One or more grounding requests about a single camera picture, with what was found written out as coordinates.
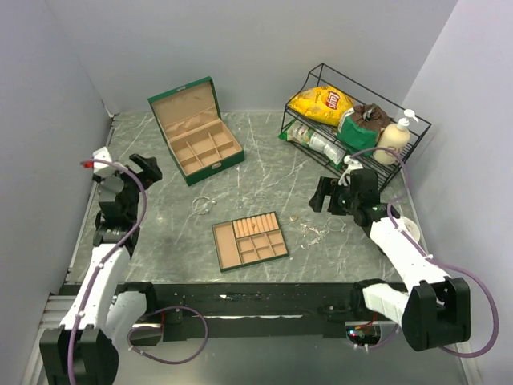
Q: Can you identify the green white snack bag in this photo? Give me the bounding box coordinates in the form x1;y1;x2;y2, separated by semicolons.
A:
278;120;345;168

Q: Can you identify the white tape roll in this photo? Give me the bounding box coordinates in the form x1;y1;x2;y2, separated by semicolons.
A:
402;216;421;243

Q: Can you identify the green jewelry tray insert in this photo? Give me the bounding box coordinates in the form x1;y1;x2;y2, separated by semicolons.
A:
212;211;289;272

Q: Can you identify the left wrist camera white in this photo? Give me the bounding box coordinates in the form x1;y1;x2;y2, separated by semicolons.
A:
80;146;119;184

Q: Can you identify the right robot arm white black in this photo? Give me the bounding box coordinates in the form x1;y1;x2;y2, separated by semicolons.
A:
309;168;471;351

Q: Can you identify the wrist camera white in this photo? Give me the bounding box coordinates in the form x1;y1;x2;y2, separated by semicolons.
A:
337;156;363;187
80;146;119;184

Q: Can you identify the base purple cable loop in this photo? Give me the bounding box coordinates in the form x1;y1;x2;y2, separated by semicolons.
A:
127;305;209;365

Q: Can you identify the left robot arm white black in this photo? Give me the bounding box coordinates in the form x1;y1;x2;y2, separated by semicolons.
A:
39;148;162;384

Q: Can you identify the green jewelry box open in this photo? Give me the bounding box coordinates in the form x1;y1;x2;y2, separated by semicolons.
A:
147;76;245;186

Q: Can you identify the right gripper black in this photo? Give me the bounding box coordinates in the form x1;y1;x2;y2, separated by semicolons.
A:
308;176;359;216

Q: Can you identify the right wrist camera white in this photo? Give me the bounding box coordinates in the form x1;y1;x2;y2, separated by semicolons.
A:
337;156;363;187

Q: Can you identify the green brown paper bag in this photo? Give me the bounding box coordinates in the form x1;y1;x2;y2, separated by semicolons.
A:
337;103;391;152

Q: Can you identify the cream lotion pump bottle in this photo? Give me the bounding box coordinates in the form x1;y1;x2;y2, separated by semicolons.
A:
374;109;419;165

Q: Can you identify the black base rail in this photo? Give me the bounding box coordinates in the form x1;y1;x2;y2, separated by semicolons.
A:
58;280;406;342

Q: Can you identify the black wire shelf rack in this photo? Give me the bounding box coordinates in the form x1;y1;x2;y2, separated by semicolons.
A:
279;63;432;189

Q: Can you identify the silver pearl bangle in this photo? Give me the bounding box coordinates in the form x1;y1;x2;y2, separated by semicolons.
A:
325;217;345;233
192;196;216;215

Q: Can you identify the silver chain necklace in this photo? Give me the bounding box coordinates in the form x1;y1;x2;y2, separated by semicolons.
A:
299;222;328;250

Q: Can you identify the yellow Lays chips bag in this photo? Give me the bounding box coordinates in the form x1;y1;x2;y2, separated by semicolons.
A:
288;86;353;127

